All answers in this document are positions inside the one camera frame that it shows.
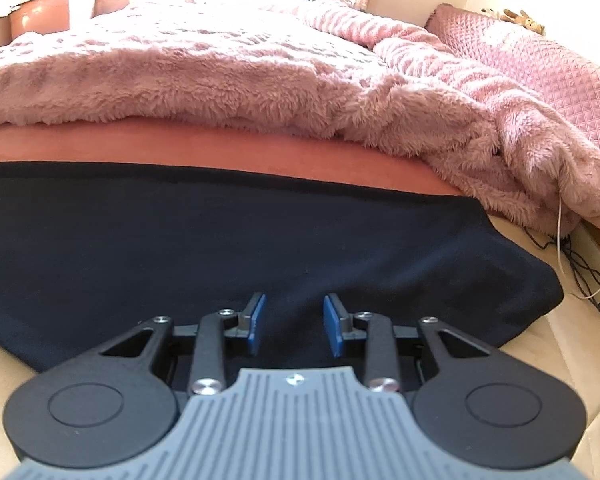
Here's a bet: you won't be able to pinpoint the dark navy pants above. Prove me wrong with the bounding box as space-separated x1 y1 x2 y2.
0 162 564 371

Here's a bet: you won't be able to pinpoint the salmon pink bed sheet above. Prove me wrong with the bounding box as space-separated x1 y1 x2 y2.
0 118 460 196

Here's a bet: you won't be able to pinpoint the pink quilted headboard cushion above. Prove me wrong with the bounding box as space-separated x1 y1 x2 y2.
425 4 600 149

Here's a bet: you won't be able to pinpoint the pink fluffy blanket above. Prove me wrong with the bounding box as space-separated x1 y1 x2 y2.
0 0 600 233

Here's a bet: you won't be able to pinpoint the brown plush toy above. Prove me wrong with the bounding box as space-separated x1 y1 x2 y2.
480 8 545 35

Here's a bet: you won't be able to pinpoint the brown round basin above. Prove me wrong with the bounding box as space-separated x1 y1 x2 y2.
9 0 70 39

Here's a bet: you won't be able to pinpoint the white charging cable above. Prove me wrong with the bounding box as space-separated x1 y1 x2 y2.
554 194 600 302

